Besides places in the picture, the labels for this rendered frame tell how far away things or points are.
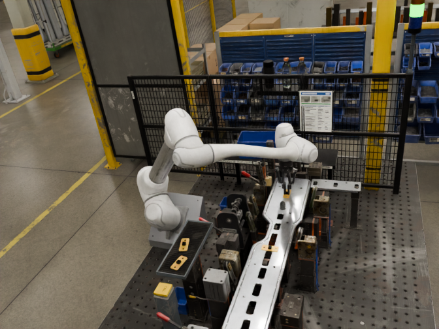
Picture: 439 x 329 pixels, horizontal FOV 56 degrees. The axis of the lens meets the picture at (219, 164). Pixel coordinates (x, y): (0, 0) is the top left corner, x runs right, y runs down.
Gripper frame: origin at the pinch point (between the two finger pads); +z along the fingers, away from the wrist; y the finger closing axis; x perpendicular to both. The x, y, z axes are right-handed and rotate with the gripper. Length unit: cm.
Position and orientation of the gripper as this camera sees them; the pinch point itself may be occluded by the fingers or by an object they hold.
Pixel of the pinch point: (287, 188)
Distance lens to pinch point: 246.2
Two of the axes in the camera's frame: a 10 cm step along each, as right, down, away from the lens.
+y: 9.4, 0.6, -3.3
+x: 3.1, -5.2, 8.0
